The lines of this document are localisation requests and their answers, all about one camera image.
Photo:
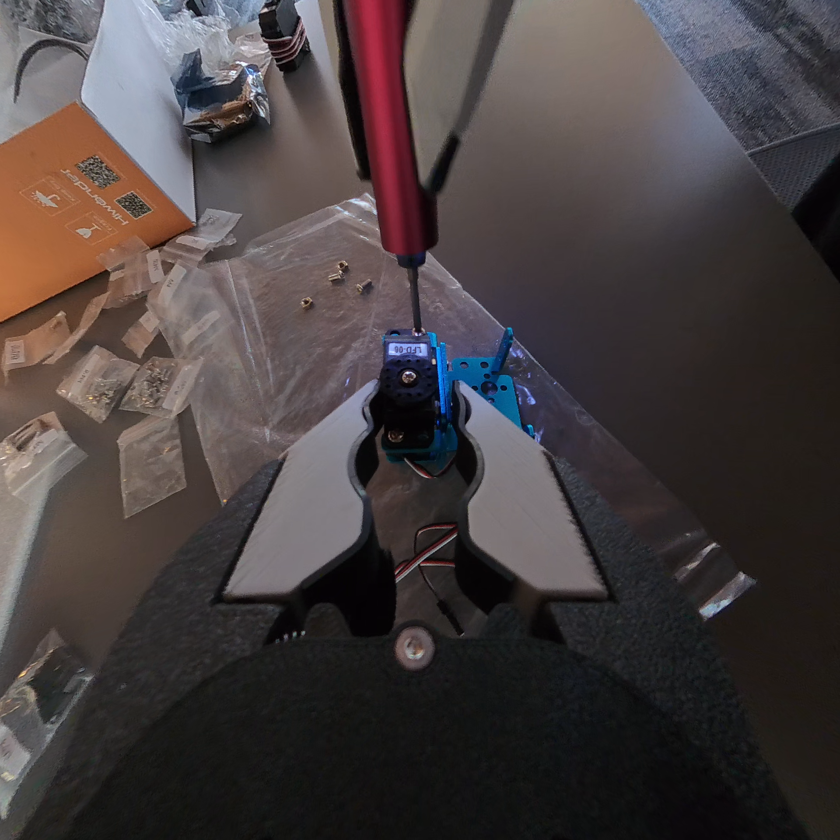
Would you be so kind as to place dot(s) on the zip bag with black parts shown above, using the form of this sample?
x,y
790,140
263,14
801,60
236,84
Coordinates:
x,y
39,709

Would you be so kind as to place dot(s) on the large clear plastic bag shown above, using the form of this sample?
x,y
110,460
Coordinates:
x,y
295,361

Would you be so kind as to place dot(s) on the orange cardboard box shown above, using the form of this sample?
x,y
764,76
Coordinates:
x,y
65,210

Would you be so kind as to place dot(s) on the person's black clothing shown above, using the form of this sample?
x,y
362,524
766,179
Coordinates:
x,y
820,229

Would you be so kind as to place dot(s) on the grey mesh office chair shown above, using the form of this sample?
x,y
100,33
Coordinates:
x,y
787,157

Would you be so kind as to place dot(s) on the pile of clear screw bags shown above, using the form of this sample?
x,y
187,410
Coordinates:
x,y
151,387

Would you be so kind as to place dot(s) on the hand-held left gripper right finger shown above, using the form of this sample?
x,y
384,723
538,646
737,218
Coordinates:
x,y
531,518

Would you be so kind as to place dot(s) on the crumpled clear plastic wrap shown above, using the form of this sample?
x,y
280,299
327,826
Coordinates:
x,y
197,33

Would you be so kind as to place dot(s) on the white foam sheet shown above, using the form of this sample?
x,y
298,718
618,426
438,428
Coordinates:
x,y
16,577

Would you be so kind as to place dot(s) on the silver foil bag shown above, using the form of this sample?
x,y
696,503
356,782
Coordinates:
x,y
223,98

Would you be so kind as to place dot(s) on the small red tool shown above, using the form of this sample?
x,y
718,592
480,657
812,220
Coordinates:
x,y
394,131

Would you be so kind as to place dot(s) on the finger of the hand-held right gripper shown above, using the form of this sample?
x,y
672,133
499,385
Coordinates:
x,y
446,52
348,79

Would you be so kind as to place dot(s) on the blue perforated metal bracket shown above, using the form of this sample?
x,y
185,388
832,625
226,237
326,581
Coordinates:
x,y
485,380

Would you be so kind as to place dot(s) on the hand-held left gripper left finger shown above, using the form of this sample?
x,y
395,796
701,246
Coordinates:
x,y
302,518

